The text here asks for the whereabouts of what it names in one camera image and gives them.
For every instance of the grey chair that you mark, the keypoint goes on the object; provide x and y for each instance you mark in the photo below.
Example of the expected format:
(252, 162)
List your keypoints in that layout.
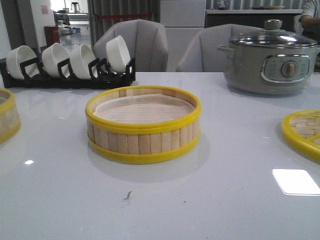
(202, 54)
(146, 42)

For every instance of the person in background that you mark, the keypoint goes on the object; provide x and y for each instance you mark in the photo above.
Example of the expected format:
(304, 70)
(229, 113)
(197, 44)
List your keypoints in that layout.
(310, 19)

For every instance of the left grey chair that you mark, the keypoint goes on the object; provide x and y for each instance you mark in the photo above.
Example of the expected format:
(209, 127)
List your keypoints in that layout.
(146, 42)

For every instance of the grey electric cooking pot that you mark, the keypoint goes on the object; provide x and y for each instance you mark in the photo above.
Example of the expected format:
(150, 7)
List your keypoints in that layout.
(269, 70)

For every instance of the right grey chair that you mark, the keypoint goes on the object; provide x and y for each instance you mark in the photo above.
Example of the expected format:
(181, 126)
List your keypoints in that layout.
(202, 54)

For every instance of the bamboo steamer basket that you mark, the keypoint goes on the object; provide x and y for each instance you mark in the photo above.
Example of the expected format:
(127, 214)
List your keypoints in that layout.
(10, 121)
(143, 143)

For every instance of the bamboo steamer lid yellow rim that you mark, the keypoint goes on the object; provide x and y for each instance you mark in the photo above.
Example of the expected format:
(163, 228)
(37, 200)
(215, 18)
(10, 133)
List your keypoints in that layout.
(301, 130)

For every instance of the white bowl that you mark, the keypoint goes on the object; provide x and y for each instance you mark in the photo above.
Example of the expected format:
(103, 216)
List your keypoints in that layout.
(80, 57)
(15, 57)
(118, 55)
(52, 56)

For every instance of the red cylinder bin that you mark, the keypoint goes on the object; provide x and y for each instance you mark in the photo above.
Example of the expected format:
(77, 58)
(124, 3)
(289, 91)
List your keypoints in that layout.
(51, 35)

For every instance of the dark counter with white top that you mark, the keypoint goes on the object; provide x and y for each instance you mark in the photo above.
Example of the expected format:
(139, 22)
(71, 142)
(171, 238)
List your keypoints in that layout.
(255, 18)

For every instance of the glass pot lid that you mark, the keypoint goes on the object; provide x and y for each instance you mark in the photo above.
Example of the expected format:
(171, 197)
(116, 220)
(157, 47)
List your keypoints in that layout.
(273, 36)

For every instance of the white steamer liner paper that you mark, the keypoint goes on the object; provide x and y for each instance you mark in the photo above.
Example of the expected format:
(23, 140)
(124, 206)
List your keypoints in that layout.
(143, 109)

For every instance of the black dish rack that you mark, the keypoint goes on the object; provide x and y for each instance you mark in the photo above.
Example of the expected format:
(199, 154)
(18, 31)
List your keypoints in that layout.
(100, 75)

